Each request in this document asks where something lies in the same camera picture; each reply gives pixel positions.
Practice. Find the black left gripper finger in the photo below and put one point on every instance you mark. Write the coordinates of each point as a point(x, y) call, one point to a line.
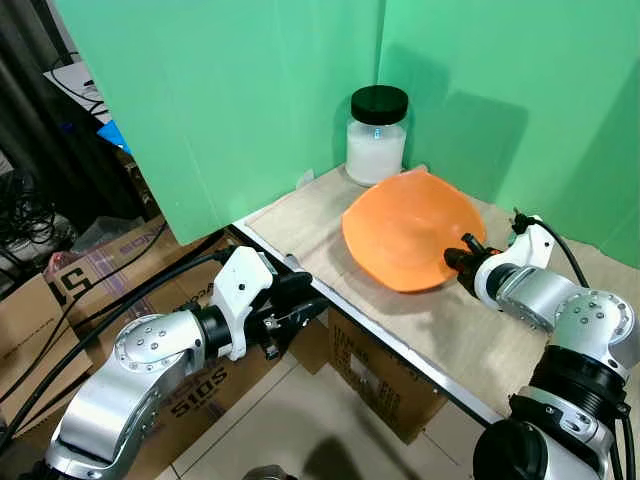
point(300, 314)
point(295, 284)

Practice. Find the orange plastic bowl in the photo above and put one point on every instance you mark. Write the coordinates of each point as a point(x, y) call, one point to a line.
point(400, 230)

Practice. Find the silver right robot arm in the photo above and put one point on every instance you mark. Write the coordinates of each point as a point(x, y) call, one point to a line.
point(575, 325)

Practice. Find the cardboard box with 510S print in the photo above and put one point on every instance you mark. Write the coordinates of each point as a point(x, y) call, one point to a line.
point(200, 405)

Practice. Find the brown cardboard box black print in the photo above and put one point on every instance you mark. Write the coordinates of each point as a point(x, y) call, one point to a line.
point(380, 385)

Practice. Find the clear jar with black lid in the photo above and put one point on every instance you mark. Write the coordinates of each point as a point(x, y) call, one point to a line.
point(376, 150)

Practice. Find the robot leg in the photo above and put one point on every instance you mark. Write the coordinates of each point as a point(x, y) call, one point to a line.
point(270, 474)

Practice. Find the green backdrop panel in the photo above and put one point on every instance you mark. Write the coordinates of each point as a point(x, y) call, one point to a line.
point(540, 80)
point(220, 100)

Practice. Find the plain brown cardboard box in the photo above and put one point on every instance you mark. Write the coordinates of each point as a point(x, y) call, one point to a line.
point(30, 335)

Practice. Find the black curtain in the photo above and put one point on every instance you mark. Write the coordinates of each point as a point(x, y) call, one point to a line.
point(30, 90)

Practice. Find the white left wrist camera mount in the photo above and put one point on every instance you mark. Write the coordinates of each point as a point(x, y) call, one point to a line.
point(240, 285)

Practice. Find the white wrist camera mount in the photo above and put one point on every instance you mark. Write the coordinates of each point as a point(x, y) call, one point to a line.
point(240, 285)
point(530, 245)

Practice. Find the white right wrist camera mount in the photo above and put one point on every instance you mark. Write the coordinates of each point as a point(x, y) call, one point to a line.
point(530, 245)

